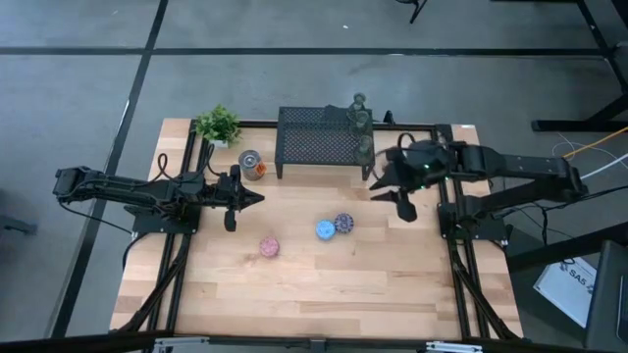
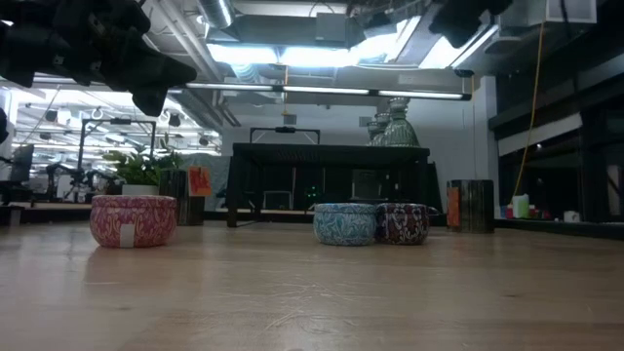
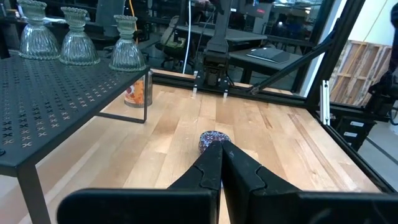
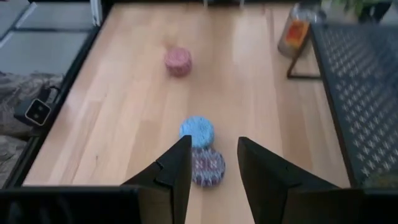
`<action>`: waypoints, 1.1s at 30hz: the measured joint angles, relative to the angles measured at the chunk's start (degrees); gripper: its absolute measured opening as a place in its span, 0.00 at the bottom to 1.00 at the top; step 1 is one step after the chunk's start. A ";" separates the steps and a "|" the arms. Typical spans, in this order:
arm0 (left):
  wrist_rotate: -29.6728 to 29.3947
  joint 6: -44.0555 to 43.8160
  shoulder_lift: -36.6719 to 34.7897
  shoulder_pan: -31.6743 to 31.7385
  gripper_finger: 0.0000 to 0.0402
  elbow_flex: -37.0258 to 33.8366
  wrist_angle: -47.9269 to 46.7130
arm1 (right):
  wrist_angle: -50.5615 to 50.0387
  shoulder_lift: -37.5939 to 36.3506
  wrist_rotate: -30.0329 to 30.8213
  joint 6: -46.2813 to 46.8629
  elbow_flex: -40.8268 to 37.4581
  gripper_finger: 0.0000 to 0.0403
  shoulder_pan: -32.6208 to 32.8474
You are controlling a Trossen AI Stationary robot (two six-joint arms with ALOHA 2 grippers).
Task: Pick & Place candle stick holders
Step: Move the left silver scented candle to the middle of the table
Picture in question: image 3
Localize wooden pallet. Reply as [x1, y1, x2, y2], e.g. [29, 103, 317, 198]
[329, 39, 393, 106]

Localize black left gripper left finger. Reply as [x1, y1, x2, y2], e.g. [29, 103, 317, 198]
[57, 140, 224, 224]

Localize black box with white labels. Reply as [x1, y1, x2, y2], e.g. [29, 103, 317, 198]
[334, 115, 377, 152]

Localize yellow thin cable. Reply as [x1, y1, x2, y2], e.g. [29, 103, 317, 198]
[129, 0, 139, 44]

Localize grey closed laptop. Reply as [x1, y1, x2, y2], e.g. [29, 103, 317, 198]
[246, 47, 292, 65]

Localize office chair with bag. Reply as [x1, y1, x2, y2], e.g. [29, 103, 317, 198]
[154, 15, 187, 68]

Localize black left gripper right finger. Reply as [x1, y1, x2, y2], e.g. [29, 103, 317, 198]
[221, 140, 398, 224]

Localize silver can with orange label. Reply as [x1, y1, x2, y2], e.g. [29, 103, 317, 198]
[124, 70, 154, 109]

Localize black aluminium table frame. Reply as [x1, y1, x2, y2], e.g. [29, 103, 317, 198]
[150, 0, 398, 195]

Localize black perforated metal shelf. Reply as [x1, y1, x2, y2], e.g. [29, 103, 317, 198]
[0, 55, 150, 224]

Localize dark desk with laptop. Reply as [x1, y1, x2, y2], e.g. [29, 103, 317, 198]
[228, 46, 301, 85]

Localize purple patterned candle tin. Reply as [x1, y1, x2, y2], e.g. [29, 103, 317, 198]
[198, 130, 233, 155]

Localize white hanging cable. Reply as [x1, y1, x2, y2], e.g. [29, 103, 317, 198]
[182, 0, 192, 75]

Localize ribbed glass candlestick holder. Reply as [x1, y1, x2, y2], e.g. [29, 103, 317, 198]
[17, 0, 61, 60]
[58, 6, 101, 66]
[108, 14, 147, 73]

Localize white aluminium bracket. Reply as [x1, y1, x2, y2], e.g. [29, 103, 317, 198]
[320, 80, 330, 126]

